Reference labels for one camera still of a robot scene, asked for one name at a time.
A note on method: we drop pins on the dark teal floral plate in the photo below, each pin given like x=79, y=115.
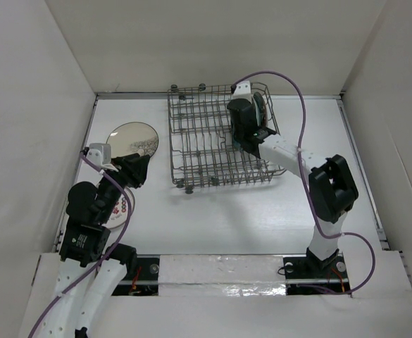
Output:
x=269, y=115

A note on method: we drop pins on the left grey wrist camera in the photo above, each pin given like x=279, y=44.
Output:
x=99, y=154

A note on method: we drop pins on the teal scalloped rim plate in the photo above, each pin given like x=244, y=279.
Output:
x=248, y=122

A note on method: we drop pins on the pale green celadon plate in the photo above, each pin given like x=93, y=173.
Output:
x=263, y=112

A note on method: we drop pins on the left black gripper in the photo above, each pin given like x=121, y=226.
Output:
x=134, y=167

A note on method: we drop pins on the white red floral plate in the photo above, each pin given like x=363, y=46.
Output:
x=124, y=206

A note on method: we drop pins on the grey wire dish rack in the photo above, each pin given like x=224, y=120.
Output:
x=203, y=153

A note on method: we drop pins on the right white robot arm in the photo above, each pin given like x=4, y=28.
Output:
x=330, y=186

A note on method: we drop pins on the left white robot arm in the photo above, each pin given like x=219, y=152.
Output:
x=90, y=269

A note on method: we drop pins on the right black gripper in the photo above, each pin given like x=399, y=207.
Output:
x=250, y=102

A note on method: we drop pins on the beige tree pattern plate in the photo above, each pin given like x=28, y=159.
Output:
x=133, y=138

